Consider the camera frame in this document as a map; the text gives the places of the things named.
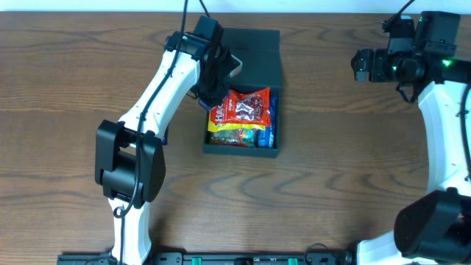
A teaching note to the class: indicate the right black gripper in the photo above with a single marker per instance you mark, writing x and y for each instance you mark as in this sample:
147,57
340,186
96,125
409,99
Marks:
361,65

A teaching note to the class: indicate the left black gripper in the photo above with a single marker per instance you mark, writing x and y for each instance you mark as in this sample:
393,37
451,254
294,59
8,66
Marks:
212,90

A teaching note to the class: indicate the red Hacks candy bag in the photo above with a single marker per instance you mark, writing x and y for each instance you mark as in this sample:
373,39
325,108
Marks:
243,108

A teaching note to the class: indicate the yellow Hacks candy bag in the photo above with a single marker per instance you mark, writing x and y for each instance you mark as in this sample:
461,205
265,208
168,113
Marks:
212,127

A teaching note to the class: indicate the Haribo worms candy bag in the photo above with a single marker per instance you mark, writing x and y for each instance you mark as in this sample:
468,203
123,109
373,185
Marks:
240,137

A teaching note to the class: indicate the blue cookie pack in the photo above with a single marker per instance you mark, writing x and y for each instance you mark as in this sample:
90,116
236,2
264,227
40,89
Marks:
266,138

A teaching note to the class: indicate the blue eclipse gum pack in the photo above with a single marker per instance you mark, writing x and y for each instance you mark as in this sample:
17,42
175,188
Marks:
205,105

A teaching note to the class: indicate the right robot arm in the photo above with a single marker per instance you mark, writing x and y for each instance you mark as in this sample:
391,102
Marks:
436,228

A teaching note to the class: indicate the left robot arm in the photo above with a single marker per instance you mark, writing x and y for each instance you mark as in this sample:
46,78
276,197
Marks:
129,163

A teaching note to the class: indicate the dark green open box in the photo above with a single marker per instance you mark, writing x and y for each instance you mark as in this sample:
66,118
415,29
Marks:
259,52

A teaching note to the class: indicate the purple Dairy Milk bar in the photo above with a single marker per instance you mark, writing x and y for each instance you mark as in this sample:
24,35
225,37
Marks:
165,137

